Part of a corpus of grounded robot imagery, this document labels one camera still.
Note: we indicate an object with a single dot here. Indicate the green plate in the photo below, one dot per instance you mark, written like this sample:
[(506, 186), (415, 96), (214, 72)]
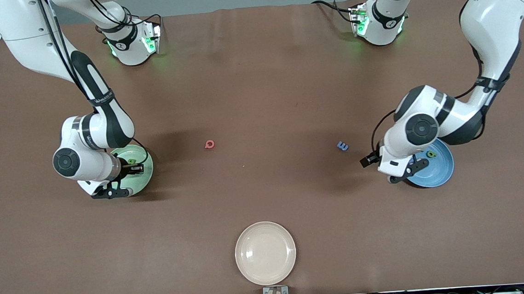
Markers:
[(141, 185)]

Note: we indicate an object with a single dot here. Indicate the beige plate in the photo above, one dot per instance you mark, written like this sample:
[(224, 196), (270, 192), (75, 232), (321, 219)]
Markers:
[(265, 253)]

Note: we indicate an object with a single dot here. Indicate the green uppercase letter B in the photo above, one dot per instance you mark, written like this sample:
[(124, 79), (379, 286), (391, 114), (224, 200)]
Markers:
[(131, 161)]

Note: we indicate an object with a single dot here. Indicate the brown table mat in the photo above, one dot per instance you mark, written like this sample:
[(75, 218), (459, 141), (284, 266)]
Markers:
[(258, 96)]

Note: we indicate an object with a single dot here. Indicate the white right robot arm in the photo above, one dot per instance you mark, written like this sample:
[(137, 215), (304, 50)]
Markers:
[(28, 39)]

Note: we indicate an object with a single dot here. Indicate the green lowercase letter b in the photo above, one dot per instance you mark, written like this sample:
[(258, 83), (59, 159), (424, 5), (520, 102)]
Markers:
[(431, 154)]

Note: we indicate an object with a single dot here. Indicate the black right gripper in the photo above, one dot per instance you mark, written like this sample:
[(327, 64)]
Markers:
[(127, 170)]

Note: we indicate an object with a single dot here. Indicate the blue plate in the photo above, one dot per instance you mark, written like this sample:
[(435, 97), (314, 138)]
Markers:
[(439, 171)]

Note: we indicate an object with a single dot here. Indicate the blue lowercase letter m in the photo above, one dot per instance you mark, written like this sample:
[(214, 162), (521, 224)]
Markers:
[(342, 146)]

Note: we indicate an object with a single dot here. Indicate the red uppercase letter Q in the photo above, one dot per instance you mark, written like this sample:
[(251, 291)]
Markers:
[(206, 145)]

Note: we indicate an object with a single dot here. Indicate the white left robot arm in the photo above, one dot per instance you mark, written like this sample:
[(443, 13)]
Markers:
[(492, 15)]

